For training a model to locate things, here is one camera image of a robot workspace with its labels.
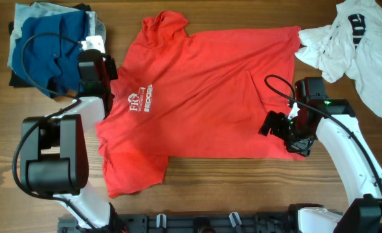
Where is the red t-shirt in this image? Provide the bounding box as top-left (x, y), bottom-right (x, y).
top-left (96, 10), bottom-right (300, 197)

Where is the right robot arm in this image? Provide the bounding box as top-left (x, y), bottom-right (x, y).
top-left (259, 77), bottom-right (382, 232)

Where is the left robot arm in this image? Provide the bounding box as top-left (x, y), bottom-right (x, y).
top-left (13, 49), bottom-right (128, 232)

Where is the white t-shirt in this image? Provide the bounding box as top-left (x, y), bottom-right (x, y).
top-left (295, 0), bottom-right (382, 118)

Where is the blue button shirt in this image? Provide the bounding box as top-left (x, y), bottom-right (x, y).
top-left (12, 10), bottom-right (89, 98)

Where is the light grey folded garment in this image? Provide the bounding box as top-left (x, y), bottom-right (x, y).
top-left (7, 2), bottom-right (106, 68)

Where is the black folded garment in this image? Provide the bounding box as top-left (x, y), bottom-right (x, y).
top-left (8, 3), bottom-right (91, 87)

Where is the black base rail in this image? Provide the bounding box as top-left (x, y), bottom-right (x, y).
top-left (57, 212), bottom-right (296, 233)

